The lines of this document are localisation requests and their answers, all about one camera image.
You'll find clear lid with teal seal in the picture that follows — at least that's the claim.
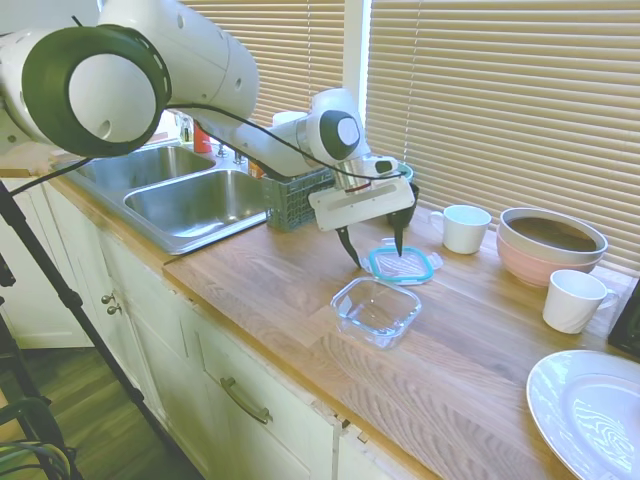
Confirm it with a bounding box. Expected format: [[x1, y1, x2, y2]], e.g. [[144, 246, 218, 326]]
[[368, 237, 444, 287]]

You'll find stainless steel double sink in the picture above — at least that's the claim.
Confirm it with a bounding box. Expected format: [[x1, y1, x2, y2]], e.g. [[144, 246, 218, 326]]
[[49, 144, 274, 256]]

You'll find white ribbed mug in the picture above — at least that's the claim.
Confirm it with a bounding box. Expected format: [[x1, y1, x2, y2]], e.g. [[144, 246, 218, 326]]
[[542, 269, 620, 335]]

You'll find red spray bottle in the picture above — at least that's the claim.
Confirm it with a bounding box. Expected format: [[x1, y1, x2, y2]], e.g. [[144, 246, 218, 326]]
[[193, 122, 214, 155]]

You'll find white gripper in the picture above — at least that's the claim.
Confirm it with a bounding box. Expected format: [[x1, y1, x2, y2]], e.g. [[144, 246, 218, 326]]
[[308, 177, 416, 270]]

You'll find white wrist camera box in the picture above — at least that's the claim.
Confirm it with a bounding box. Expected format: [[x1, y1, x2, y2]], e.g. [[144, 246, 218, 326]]
[[372, 155, 401, 177]]

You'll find grey plastic cutlery basket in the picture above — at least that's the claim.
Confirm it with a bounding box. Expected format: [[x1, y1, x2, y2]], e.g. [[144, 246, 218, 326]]
[[262, 167, 336, 234]]

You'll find pink bowl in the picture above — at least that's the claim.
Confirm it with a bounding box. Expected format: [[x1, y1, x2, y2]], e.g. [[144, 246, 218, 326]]
[[496, 224, 606, 288]]

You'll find large white plate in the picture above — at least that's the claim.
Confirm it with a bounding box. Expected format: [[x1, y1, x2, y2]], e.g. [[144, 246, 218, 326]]
[[526, 349, 640, 480]]

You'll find white wipes canister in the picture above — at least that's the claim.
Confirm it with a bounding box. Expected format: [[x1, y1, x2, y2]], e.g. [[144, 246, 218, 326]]
[[272, 110, 307, 129]]

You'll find black appliance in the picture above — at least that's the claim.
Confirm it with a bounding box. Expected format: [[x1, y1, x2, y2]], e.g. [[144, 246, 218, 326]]
[[607, 279, 640, 359]]

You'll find grey bowl with dark inside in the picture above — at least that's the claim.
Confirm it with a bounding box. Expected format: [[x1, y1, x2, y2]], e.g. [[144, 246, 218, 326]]
[[499, 207, 609, 265]]

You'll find clear soap dispenser bottle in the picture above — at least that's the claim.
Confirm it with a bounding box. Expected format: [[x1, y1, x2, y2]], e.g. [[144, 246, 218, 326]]
[[174, 112, 194, 146]]

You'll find black tripod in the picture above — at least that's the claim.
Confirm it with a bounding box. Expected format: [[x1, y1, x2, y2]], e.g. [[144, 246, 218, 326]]
[[0, 179, 176, 480]]

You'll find metal bar cabinet handle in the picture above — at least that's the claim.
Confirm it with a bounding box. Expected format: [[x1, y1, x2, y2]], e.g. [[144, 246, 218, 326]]
[[220, 377, 274, 426]]

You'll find beige window blind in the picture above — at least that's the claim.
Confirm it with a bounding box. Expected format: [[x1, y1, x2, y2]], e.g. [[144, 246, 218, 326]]
[[364, 0, 640, 276], [179, 0, 346, 126]]

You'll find green and black cable bundle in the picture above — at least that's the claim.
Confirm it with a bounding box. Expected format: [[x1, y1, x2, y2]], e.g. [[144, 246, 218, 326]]
[[0, 439, 76, 479]]

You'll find square glass food container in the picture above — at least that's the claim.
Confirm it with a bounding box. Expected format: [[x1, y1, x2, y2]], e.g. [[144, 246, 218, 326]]
[[329, 276, 423, 350]]

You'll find white kitchen cabinet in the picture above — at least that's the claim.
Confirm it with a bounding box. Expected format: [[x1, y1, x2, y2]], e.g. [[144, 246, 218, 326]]
[[0, 174, 441, 480]]

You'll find white smooth mug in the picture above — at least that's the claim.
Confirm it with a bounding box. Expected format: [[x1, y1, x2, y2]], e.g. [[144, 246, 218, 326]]
[[429, 204, 493, 255]]

